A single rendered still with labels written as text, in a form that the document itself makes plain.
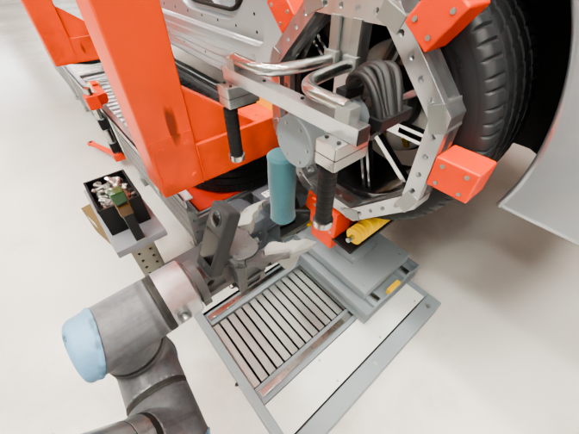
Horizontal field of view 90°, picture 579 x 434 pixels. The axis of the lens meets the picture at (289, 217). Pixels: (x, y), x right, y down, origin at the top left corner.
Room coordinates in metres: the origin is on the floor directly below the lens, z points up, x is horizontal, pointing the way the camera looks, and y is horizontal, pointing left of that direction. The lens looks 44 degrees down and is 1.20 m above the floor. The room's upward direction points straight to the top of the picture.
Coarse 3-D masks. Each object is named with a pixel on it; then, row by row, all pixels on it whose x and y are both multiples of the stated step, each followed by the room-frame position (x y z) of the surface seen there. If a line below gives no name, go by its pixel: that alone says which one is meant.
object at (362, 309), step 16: (288, 240) 0.92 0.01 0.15; (304, 256) 0.83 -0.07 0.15; (320, 272) 0.73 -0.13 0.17; (400, 272) 0.73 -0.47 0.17; (336, 288) 0.65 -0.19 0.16; (384, 288) 0.66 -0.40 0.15; (400, 288) 0.69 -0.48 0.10; (352, 304) 0.58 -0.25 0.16; (368, 304) 0.59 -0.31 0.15; (384, 304) 0.62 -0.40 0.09
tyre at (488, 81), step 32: (512, 0) 0.71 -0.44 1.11; (480, 32) 0.59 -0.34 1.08; (512, 32) 0.64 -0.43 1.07; (448, 64) 0.61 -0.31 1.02; (480, 64) 0.57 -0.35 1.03; (512, 64) 0.60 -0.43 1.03; (480, 96) 0.55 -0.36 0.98; (512, 96) 0.58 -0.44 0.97; (480, 128) 0.53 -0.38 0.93; (512, 128) 0.59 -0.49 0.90; (352, 192) 0.74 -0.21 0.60
